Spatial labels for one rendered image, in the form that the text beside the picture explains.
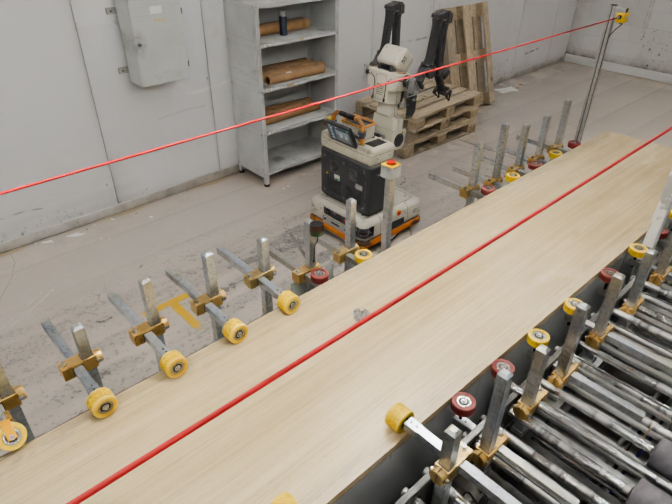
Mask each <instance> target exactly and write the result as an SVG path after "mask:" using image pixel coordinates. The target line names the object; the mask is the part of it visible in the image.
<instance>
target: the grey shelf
mask: <svg viewBox="0 0 672 504"><path fill-rule="evenodd" d="M303 3H304V6H303ZM337 5H338V6H337ZM223 6H224V16H225V26H226V37H227V47H228V57H229V67H230V78H231V88H232V98H233V108H234V119H235V125H238V124H242V123H245V122H249V121H252V120H256V119H259V117H260V118H263V117H265V107H269V106H273V105H277V104H281V103H285V102H289V101H293V100H297V99H301V98H305V97H309V96H310V98H311V103H312V102H316V101H318V102H319V101H323V100H327V99H330V98H334V97H337V96H338V52H339V0H338V1H337V0H223ZM279 10H286V15H287V19H292V18H298V17H303V18H306V17H307V18H308V19H309V17H310V26H309V28H303V29H298V30H292V31H287V34H288V35H286V36H281V35H280V33H274V34H268V35H262V36H260V28H259V24H261V23H267V22H273V21H279ZM254 26H255V27H254ZM257 26H258V27H257ZM254 28H255V29H254ZM253 33H254V34H253ZM304 40H305V51H304ZM308 40H309V41H308ZM308 42H309V43H308ZM308 44H309V45H308ZM335 45H336V50H335ZM304 57H306V58H307V60H308V59H313V60H314V62H315V61H320V60H323V61H324V63H325V72H324V73H321V74H316V75H312V76H307V77H303V78H299V79H294V80H290V81H285V82H281V83H277V84H272V85H267V83H266V82H263V74H262V66H265V65H270V64H275V63H280V62H285V61H289V60H294V59H299V58H304ZM257 70H258V71H257ZM260 70H261V71H260ZM260 72H261V73H260ZM256 75H257V76H256ZM260 75H261V76H260ZM310 81H311V85H310ZM305 86H306V96H305ZM309 88H310V89H309ZM309 90H310V91H309ZM309 92H310V93H309ZM309 94H310V95H309ZM320 105H321V107H320V109H318V110H314V111H311V112H308V113H305V114H301V115H298V116H295V117H292V118H288V119H285V120H282V121H279V122H275V123H272V124H269V125H266V120H261V121H258V122H254V123H251V124H247V125H244V126H240V127H237V128H235V129H236V139H237V149H238V160H239V172H240V173H244V172H245V170H243V167H245V168H246V169H248V170H250V171H252V172H254V173H255V174H257V175H259V176H261V177H263V178H264V186H265V187H269V186H270V182H269V175H272V174H274V173H277V172H279V171H282V170H284V169H287V168H290V167H294V166H297V165H300V164H303V163H305V162H308V161H311V160H314V159H317V158H319V157H321V148H322V146H323V145H322V144H321V132H322V131H323V130H325V129H328V128H327V127H326V125H325V124H324V122H325V120H326V117H329V116H331V115H332V113H333V112H334V111H336V110H338V99H335V100H331V101H328V102H324V103H321V104H320ZM263 115H264V116H263ZM306 131H307V137H306ZM311 136H312V137H311ZM242 166H243V167H242Z"/></svg>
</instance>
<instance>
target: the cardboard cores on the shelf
mask: <svg viewBox="0 0 672 504"><path fill-rule="evenodd" d="M309 26H310V20H309V19H308V18H307V17H306V18H303V17H298V18H292V19H287V31H292V30H298V29H303V28H309ZM259 28H260V36H262V35H268V34H274V33H280V26H279V21H273V22H267V23H261V24H259ZM324 72H325V63H324V61H323V60H320V61H315V62H314V60H313V59H308V60H307V58H306V57H304V58H299V59H294V60H289V61H285V62H280V63H275V64H270V65H265V66H262V74H263V82H266V83H267V85H272V84H277V83H281V82H285V81H290V80H294V79H299V78H303V77H307V76H312V75H316V74H321V73H324ZM316 102H318V101H316ZM316 102H312V103H316ZM312 103H311V98H310V97H305V98H301V99H297V100H293V101H289V102H285V103H281V104H277V105H273V106H269V107H265V117H267V116H270V115H274V114H277V113H281V112H284V111H288V110H291V109H295V108H298V107H302V106H305V105H309V104H312ZM320 107H321V105H320V104H317V105H314V106H310V107H307V108H303V109H300V110H296V111H293V112H289V113H286V114H282V115H279V116H275V117H272V118H268V119H265V120H266V125H269V124H272V123H275V122H279V121H282V120H285V119H288V118H292V117H295V116H298V115H301V114H305V113H308V112H311V111H314V110H318V109H320Z"/></svg>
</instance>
